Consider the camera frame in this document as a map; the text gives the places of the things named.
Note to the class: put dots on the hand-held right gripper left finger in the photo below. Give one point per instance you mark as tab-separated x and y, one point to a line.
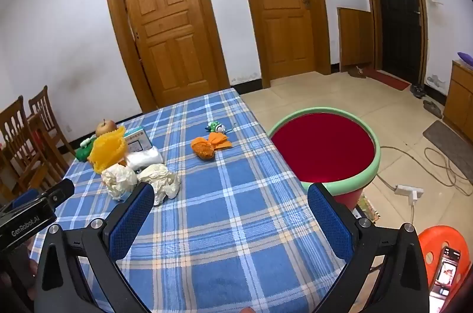
135	220

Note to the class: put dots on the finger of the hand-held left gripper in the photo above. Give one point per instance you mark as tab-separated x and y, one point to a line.
24	200
61	190

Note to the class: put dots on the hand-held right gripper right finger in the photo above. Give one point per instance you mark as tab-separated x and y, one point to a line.
330	220

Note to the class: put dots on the white tissue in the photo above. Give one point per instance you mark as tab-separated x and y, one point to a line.
118	180
159	178

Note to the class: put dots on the yellow foam fruit net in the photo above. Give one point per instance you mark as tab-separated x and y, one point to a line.
105	150

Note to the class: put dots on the white plastic bag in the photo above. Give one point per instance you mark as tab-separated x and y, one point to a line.
146	158

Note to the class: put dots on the red bin with green rim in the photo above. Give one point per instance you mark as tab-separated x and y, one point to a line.
321	146

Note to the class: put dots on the white and teal medicine box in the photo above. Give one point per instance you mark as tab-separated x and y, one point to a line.
137	141

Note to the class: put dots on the orange peel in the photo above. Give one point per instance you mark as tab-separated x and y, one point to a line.
205	148

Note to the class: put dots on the small green and white toy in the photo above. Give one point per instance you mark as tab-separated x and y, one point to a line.
216	127

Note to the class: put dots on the stack of books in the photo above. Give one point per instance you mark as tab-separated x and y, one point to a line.
369	209

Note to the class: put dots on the green container with white knob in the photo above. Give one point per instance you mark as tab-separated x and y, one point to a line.
84	152

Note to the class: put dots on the apple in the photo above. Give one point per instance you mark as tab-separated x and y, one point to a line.
105	129

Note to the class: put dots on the white power strip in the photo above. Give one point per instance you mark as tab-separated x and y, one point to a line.
404	190

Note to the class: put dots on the blue plaid tablecloth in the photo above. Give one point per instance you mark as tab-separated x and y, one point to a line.
221	224

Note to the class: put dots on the orange plastic stool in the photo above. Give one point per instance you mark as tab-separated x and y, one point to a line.
428	242

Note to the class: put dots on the smartphone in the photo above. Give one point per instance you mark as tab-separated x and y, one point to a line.
445	272

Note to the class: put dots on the grey floor mat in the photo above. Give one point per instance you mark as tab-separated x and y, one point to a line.
443	139

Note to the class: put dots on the brown slippers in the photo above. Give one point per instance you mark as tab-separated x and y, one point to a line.
357	72

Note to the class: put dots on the grey slippers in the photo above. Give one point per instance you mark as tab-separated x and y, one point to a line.
432	109

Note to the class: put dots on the red doormat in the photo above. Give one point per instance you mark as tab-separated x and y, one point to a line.
388	79

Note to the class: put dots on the black shoes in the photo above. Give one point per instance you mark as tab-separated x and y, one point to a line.
417	91

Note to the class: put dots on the wooden cabinet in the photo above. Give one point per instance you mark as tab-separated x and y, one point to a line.
458	98

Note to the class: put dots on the wooden door with arched panels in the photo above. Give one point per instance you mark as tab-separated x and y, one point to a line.
166	21

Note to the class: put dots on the purple item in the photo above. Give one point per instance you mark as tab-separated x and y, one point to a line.
466	58

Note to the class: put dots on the black door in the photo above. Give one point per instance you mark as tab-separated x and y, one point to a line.
397	13

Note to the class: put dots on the wooden wall panel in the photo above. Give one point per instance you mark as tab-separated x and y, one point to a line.
356	39

